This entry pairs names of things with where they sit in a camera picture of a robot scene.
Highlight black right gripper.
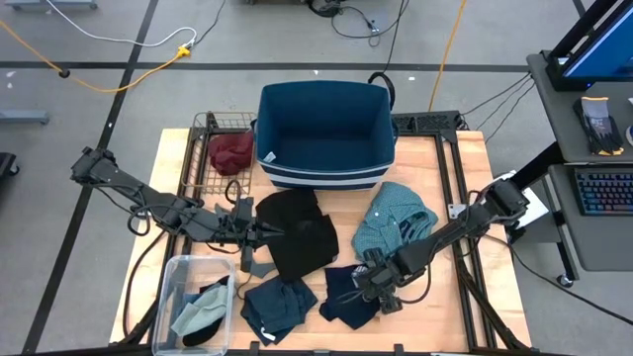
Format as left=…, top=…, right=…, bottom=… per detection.
left=351, top=249, right=419, bottom=315

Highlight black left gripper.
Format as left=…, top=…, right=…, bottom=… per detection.
left=217, top=197, right=286, bottom=273

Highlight navy white-printed shirt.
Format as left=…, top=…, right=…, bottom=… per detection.
left=318, top=264, right=397, bottom=331

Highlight dark teal knit sweater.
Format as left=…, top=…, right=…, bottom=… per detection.
left=240, top=275, right=318, bottom=346

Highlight teal dotted shirt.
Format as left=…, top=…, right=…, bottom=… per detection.
left=351, top=181, right=439, bottom=263

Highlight maroon cloth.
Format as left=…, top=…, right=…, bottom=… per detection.
left=207, top=131, right=255, bottom=177

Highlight sage green cloth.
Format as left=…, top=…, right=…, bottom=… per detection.
left=170, top=284, right=229, bottom=337

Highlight blue cloth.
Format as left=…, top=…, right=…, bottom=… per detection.
left=172, top=291, right=204, bottom=322

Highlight black cloth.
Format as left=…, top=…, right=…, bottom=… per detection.
left=182, top=275, right=231, bottom=347

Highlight black garment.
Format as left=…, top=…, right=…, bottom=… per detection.
left=255, top=187, right=340, bottom=284

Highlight grey clothes hanger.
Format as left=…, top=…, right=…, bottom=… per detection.
left=215, top=205, right=278, bottom=279

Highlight clear plastic container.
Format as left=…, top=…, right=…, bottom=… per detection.
left=151, top=254, right=236, bottom=356

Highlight blue white-striped fabric bin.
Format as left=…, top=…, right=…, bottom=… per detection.
left=251, top=71, right=400, bottom=192

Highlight white box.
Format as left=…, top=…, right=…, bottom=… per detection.
left=492, top=170, right=550, bottom=228

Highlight black desk leg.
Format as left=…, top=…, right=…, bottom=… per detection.
left=511, top=141, right=565, bottom=192

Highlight grey keyboard shelf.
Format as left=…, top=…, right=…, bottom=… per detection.
left=546, top=162, right=633, bottom=272

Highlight grey desk top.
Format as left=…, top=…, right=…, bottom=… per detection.
left=526, top=48, right=633, bottom=164

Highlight backlit keyboard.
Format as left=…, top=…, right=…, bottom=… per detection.
left=573, top=166, right=633, bottom=217

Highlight black chair base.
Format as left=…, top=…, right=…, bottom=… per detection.
left=0, top=151, right=20, bottom=179

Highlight grey stand foot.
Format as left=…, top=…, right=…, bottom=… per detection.
left=4, top=0, right=98, bottom=11
left=0, top=109, right=49, bottom=126

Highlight grey black work gloves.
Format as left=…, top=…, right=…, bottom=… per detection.
left=573, top=96, right=625, bottom=157

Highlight black monitor stand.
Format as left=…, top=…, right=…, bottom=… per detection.
left=546, top=0, right=622, bottom=93

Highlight computer monitor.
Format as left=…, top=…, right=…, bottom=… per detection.
left=561, top=2, right=633, bottom=83

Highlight short thin black cable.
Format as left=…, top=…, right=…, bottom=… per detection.
left=235, top=274, right=253, bottom=302

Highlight wire mesh basket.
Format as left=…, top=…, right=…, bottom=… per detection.
left=180, top=111, right=257, bottom=197

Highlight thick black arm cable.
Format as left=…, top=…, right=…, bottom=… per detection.
left=122, top=229, right=167, bottom=337

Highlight black metal table frame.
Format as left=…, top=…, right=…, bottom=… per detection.
left=111, top=111, right=533, bottom=356

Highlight yellow extension cord with plug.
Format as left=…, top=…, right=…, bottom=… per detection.
left=0, top=19, right=192, bottom=94

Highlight thin black floor cable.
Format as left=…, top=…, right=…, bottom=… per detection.
left=195, top=0, right=227, bottom=45

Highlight long black floor cable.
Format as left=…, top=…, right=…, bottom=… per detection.
left=508, top=241, right=633, bottom=327

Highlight black cable bundle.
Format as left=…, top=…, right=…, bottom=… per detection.
left=306, top=0, right=411, bottom=48

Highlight yellow cable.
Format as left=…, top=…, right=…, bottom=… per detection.
left=427, top=0, right=469, bottom=113

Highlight white cable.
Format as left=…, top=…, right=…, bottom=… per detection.
left=46, top=0, right=198, bottom=48

